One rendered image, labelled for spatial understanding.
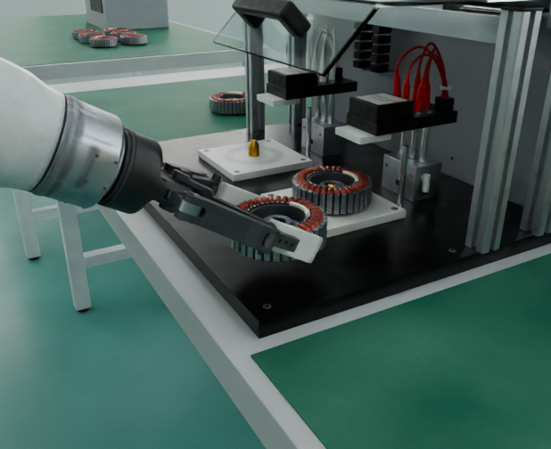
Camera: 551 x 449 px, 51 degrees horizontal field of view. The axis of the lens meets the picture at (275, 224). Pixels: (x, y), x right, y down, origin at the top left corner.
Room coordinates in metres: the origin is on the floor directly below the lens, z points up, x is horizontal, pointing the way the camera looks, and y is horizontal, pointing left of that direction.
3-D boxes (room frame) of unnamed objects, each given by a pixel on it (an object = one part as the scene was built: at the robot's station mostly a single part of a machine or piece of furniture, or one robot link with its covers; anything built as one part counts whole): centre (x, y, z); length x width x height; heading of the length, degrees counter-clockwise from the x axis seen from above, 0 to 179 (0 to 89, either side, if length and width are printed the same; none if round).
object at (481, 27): (0.92, -0.11, 1.03); 0.62 x 0.01 x 0.03; 29
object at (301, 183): (0.77, -0.08, 0.80); 0.11 x 0.11 x 0.04
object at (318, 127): (1.05, -0.09, 0.80); 0.08 x 0.05 x 0.06; 29
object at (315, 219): (0.59, 0.00, 0.82); 0.11 x 0.11 x 0.04
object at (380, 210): (0.77, -0.08, 0.78); 0.15 x 0.15 x 0.01; 29
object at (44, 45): (3.05, 0.96, 0.37); 1.85 x 1.10 x 0.75; 29
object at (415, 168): (0.84, -0.21, 0.80); 0.08 x 0.05 x 0.06; 29
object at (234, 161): (0.98, 0.04, 0.78); 0.15 x 0.15 x 0.01; 29
